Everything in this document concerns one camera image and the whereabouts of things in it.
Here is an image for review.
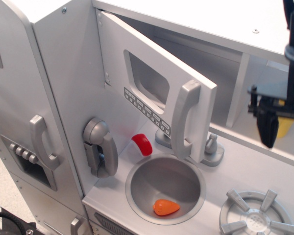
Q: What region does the orange toy carrot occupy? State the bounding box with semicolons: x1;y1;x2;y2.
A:
152;199;180;216

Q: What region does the red toy pepper slice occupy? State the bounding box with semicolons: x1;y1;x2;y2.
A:
131;133;153;157

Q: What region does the grey toy faucet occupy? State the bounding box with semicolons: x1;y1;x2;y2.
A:
155;130;224;167

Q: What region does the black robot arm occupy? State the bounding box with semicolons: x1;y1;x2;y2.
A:
248;0;294;148

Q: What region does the grey lower door handle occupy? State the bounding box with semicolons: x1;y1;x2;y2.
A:
70;217;88;235

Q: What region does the grey toy telephone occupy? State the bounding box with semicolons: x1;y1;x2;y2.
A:
83;117;118;178

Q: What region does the grey stove burner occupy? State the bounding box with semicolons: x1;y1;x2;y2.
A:
219;189;294;235

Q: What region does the grey oven control panel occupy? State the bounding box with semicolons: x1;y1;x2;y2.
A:
94;212;134;235

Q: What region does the grey fridge door handle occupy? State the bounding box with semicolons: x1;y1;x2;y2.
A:
29;115;60;171

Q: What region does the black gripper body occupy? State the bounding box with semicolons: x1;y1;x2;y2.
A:
248;56;294;119

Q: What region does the yellow toy bell pepper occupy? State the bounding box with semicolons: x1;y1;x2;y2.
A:
277;117;294;138

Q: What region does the round metal sink bowl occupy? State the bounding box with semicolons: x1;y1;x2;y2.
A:
125;154;206;225

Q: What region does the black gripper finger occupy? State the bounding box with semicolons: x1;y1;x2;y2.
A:
256;103;279;148

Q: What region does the grey ice dispenser panel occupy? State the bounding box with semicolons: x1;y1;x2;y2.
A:
0;135;57;191

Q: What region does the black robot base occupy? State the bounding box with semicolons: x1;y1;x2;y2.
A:
0;207;40;235

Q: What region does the white toy kitchen unit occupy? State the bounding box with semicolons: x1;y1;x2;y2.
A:
0;0;294;235

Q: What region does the grey microwave door handle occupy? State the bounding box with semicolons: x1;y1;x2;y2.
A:
171;80;200;160

